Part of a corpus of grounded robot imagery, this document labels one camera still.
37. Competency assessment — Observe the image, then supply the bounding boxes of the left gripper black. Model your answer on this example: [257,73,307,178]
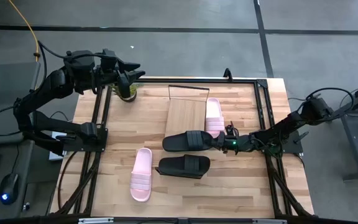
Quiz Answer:
[98,48,146,86]

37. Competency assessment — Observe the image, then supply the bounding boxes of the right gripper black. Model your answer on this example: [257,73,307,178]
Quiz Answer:
[211,133,254,155]

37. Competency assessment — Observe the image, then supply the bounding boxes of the pink slide sandal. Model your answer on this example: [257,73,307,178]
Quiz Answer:
[130,147,154,203]
[204,98,226,139]

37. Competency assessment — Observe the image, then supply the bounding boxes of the black slide sandal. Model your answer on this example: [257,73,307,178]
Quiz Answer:
[162,130,218,152]
[158,154,211,179]

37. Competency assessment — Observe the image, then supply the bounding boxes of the wooden shelf black metal frame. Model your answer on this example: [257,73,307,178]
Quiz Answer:
[155,84,211,180]

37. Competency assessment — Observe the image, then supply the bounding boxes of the small potted green plant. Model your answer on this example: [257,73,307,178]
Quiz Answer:
[112,81,140,103]

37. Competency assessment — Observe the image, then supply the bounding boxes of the white power box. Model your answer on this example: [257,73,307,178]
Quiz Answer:
[48,130,70,161]

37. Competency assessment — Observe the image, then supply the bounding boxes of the grey side desk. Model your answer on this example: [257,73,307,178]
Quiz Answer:
[0,62,77,220]

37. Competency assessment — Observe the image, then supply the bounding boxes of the black computer mouse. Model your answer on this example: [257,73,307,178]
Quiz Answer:
[0,173,20,206]

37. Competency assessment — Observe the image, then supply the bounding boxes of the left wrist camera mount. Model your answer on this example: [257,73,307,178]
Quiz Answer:
[118,73,132,99]

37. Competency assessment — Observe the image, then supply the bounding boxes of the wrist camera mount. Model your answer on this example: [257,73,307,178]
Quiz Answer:
[118,73,132,99]
[225,121,239,137]

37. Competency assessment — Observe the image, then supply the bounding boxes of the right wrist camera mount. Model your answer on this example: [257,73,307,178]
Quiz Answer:
[225,121,239,137]

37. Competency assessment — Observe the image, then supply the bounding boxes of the black metal table frame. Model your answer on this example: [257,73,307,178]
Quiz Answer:
[50,67,315,224]

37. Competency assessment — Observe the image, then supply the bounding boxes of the black frame clamp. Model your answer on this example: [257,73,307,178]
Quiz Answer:
[223,67,234,82]

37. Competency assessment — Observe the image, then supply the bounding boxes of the silver bracket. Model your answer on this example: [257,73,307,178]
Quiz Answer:
[252,219,288,224]
[78,217,114,224]

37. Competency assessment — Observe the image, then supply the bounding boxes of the yellow cable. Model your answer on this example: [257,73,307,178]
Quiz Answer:
[7,0,40,62]

